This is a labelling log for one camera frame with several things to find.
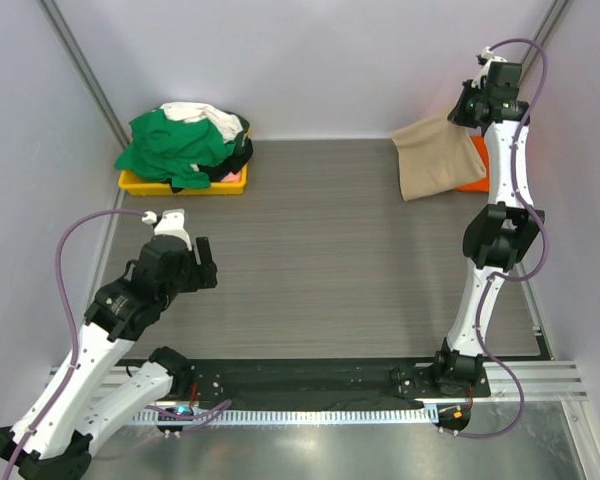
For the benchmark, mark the left aluminium frame post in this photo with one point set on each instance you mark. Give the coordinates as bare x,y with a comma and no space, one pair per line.
68,41

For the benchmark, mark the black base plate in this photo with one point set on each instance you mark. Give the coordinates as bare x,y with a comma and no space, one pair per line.
327,384

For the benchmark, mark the beige t shirt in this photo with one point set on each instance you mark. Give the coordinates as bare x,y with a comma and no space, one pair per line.
434,156

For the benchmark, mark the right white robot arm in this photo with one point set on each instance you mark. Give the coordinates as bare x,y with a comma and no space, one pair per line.
499,237

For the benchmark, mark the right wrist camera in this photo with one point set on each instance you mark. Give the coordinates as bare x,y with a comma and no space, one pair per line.
485,58

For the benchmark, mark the slotted cable duct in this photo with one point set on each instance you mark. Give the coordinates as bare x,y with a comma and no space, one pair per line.
233,418

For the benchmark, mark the pink garment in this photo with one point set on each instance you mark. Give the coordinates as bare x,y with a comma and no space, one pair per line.
232,178

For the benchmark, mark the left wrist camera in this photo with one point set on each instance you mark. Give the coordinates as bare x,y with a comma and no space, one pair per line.
169,223

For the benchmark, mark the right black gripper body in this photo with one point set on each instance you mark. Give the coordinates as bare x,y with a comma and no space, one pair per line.
466,106

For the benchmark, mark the green t shirt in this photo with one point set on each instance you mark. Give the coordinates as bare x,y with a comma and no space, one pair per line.
163,150

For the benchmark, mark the white t shirt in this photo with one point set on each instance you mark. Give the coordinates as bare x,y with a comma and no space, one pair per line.
227,124

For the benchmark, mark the right aluminium frame post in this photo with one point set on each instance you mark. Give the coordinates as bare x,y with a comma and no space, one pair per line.
548,26

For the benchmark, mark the aluminium frame post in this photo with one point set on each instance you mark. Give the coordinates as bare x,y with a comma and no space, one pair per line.
68,41
548,26

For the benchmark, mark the black t shirt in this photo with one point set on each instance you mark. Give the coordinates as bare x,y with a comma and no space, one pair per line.
237,157

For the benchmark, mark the yellow plastic bin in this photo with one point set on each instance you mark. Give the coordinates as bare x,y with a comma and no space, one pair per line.
136,186

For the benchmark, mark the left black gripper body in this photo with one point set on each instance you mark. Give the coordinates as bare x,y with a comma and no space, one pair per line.
186,281

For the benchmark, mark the folded orange t shirt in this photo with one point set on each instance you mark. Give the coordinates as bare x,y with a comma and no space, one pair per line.
480,182

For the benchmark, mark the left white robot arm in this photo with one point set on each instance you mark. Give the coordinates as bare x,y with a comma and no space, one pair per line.
62,431

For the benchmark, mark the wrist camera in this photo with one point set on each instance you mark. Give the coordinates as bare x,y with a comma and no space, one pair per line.
169,223
485,58

